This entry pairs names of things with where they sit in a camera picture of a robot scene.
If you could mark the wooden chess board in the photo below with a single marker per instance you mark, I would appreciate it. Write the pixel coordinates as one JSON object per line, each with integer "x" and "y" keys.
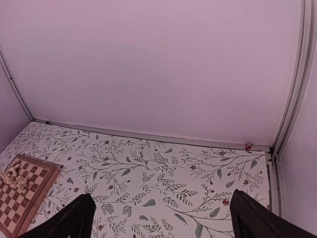
{"x": 19, "y": 204}

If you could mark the floral patterned table mat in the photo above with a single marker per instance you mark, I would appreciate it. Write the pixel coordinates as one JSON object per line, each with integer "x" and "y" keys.
{"x": 142, "y": 188}

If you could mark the small red die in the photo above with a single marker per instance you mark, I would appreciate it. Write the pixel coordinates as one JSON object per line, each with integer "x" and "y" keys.
{"x": 248, "y": 146}

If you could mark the left aluminium frame post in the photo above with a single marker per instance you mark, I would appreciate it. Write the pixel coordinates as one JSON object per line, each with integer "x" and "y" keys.
{"x": 14, "y": 86}

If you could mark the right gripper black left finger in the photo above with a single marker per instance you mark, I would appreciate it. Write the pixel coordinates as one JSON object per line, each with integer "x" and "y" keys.
{"x": 74, "y": 221}

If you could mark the aluminium frame post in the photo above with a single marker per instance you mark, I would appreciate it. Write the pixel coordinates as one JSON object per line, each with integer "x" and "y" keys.
{"x": 14, "y": 86}
{"x": 300, "y": 79}

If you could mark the pile of light chess pieces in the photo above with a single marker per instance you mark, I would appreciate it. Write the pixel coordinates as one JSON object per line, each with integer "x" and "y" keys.
{"x": 13, "y": 179}

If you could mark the right aluminium frame post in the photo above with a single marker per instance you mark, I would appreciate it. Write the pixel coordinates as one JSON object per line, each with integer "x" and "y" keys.
{"x": 300, "y": 79}

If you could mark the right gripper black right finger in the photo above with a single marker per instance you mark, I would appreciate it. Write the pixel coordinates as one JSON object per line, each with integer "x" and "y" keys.
{"x": 252, "y": 220}

